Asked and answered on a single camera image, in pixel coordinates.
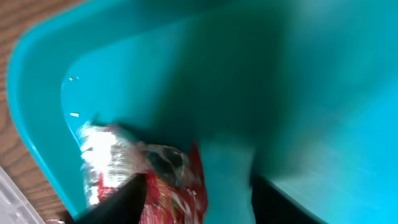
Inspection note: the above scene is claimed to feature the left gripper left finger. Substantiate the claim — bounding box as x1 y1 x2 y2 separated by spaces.
67 174 147 224

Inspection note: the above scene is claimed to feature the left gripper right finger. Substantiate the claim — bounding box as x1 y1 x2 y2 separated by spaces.
250 175 325 224

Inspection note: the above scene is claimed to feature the red foil wrapper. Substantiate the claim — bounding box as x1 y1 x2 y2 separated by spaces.
79 122 208 224

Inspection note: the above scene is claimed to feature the clear plastic storage bin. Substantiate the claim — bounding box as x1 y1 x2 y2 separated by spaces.
0 168 45 224

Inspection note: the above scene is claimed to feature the teal serving tray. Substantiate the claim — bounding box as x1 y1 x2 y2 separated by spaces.
7 0 397 223

